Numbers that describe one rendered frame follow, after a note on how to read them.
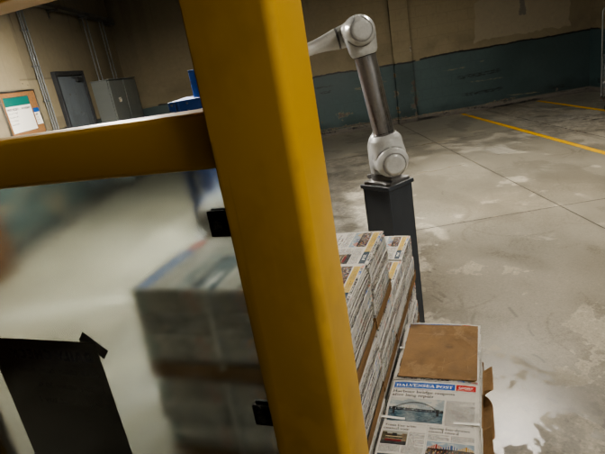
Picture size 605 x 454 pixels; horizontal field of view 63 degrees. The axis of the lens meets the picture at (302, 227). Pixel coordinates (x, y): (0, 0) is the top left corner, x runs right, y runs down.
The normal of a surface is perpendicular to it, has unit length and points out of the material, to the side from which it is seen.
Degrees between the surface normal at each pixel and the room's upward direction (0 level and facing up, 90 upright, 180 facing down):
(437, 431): 1
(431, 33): 90
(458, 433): 1
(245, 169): 90
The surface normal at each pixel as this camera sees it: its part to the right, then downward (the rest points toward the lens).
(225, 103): -0.32, 0.35
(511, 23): 0.04, 0.31
